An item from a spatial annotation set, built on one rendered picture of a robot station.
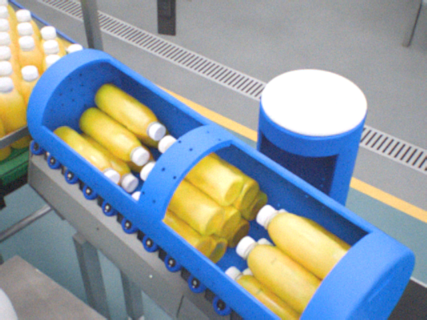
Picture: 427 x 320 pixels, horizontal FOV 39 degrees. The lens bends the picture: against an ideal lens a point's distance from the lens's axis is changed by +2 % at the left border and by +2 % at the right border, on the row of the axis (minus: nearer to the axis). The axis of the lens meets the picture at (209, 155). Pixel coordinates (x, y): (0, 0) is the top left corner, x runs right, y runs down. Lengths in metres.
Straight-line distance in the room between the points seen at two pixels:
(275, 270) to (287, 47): 2.72
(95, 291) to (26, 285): 0.76
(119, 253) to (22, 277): 0.28
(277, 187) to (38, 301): 0.54
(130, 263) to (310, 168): 0.78
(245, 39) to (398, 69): 0.92
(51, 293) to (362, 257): 0.61
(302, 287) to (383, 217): 1.73
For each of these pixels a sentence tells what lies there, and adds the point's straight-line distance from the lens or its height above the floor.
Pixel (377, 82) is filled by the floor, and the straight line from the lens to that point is 3.54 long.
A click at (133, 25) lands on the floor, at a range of 3.94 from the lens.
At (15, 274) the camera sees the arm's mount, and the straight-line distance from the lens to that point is 1.32.
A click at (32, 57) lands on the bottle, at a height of 1.06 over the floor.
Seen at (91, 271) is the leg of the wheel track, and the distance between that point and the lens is 1.95.
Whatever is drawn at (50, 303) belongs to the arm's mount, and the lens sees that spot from 1.26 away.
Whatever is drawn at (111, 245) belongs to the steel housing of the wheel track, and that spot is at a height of 0.86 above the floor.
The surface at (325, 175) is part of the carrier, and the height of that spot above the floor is 0.65.
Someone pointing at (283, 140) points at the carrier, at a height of 0.99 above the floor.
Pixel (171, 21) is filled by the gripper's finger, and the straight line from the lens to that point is 0.99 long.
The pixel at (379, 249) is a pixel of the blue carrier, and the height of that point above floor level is 1.23.
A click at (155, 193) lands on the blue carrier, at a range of 1.19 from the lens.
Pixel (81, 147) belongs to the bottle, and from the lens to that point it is 1.43.
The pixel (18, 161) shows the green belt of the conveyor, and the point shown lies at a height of 0.89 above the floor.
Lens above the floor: 2.04
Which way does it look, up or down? 44 degrees down
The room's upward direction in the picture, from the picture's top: straight up
